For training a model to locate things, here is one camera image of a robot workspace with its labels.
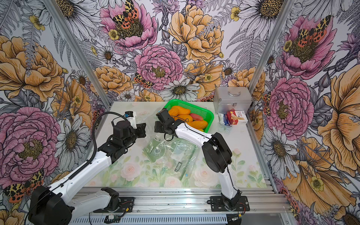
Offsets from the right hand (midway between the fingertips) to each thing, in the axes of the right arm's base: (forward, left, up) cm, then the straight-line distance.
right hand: (158, 129), depth 91 cm
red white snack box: (+16, -56, -10) cm, 59 cm away
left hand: (-4, +6, +8) cm, 11 cm away
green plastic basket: (+24, -26, -5) cm, 35 cm away
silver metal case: (+27, -50, 0) cm, 57 cm away
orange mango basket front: (+9, -27, -8) cm, 30 cm away
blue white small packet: (+15, -46, -10) cm, 49 cm away
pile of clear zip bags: (-13, -14, -13) cm, 23 cm away
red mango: (+15, -26, -7) cm, 31 cm away
